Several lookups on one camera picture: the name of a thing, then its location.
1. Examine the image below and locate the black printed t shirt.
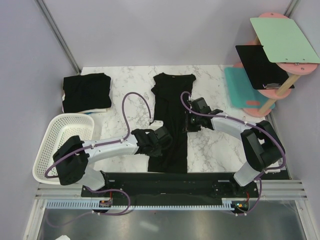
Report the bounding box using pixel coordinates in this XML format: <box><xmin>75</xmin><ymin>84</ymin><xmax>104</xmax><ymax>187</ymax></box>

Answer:
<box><xmin>147</xmin><ymin>73</ymin><xmax>196</xmax><ymax>174</ymax></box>

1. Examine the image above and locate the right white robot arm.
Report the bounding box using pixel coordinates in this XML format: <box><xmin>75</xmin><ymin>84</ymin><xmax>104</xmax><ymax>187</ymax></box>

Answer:
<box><xmin>186</xmin><ymin>112</ymin><xmax>286</xmax><ymax>197</ymax></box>

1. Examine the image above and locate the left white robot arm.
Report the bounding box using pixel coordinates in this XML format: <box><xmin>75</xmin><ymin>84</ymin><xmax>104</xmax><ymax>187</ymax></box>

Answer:
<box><xmin>53</xmin><ymin>126</ymin><xmax>172</xmax><ymax>197</ymax></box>

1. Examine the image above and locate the folded black t shirt stack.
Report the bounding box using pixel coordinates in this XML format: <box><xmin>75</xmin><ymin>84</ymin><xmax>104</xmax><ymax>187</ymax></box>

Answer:
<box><xmin>62</xmin><ymin>73</ymin><xmax>112</xmax><ymax>113</ymax></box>

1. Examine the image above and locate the teal mat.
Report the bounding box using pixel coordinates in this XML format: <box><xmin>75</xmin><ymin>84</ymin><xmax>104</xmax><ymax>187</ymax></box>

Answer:
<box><xmin>224</xmin><ymin>67</ymin><xmax>268</xmax><ymax>109</ymax></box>

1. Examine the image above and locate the black clipboard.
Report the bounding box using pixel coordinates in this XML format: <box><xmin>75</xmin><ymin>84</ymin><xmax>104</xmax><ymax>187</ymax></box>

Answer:
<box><xmin>235</xmin><ymin>45</ymin><xmax>289</xmax><ymax>90</ymax></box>

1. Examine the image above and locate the white perforated laundry basket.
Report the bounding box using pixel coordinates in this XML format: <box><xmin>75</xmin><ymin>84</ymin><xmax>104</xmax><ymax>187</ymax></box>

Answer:
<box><xmin>32</xmin><ymin>113</ymin><xmax>95</xmax><ymax>185</ymax></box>

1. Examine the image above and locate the pink wooden shelf stand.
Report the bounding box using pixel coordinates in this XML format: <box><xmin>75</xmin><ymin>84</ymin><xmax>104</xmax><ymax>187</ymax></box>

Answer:
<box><xmin>234</xmin><ymin>12</ymin><xmax>320</xmax><ymax>118</ymax></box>

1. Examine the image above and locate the green clipboard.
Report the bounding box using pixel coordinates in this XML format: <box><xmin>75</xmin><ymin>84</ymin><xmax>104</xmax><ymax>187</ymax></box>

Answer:
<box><xmin>250</xmin><ymin>17</ymin><xmax>320</xmax><ymax>64</ymax></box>

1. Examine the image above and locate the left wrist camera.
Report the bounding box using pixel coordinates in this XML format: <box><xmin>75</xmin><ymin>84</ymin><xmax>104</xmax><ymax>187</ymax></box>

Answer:
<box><xmin>154</xmin><ymin>126</ymin><xmax>173</xmax><ymax>147</ymax></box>

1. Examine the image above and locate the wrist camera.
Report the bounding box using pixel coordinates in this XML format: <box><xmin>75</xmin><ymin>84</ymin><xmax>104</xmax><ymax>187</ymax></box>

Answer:
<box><xmin>189</xmin><ymin>97</ymin><xmax>224</xmax><ymax>115</ymax></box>
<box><xmin>154</xmin><ymin>126</ymin><xmax>173</xmax><ymax>147</ymax></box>

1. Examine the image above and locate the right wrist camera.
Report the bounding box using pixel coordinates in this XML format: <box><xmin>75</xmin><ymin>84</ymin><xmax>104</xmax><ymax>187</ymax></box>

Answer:
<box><xmin>189</xmin><ymin>97</ymin><xmax>224</xmax><ymax>115</ymax></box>

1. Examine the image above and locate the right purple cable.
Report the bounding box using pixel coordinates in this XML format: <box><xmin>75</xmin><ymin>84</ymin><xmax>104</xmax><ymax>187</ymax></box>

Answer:
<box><xmin>180</xmin><ymin>91</ymin><xmax>286</xmax><ymax>217</ymax></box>

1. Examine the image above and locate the purple cable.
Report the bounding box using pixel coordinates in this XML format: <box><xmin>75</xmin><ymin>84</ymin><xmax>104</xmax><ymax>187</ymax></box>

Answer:
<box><xmin>44</xmin><ymin>92</ymin><xmax>153</xmax><ymax>227</ymax></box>
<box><xmin>180</xmin><ymin>91</ymin><xmax>286</xmax><ymax>217</ymax></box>

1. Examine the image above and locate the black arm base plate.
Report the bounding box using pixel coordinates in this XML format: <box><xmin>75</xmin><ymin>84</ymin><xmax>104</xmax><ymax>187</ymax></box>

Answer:
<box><xmin>80</xmin><ymin>171</ymin><xmax>260</xmax><ymax>201</ymax></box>

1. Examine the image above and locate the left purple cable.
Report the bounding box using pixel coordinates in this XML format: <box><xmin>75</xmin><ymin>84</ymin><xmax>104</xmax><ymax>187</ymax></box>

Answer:
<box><xmin>44</xmin><ymin>92</ymin><xmax>153</xmax><ymax>227</ymax></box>

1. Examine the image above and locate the light blue cable duct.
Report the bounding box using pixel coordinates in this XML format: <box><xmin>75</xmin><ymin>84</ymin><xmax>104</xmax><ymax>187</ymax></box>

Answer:
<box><xmin>46</xmin><ymin>199</ymin><xmax>249</xmax><ymax>210</ymax></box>

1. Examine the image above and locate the aluminium frame rail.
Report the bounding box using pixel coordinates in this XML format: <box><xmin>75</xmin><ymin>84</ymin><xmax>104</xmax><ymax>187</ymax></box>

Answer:
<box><xmin>35</xmin><ymin>0</ymin><xmax>82</xmax><ymax>75</ymax></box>

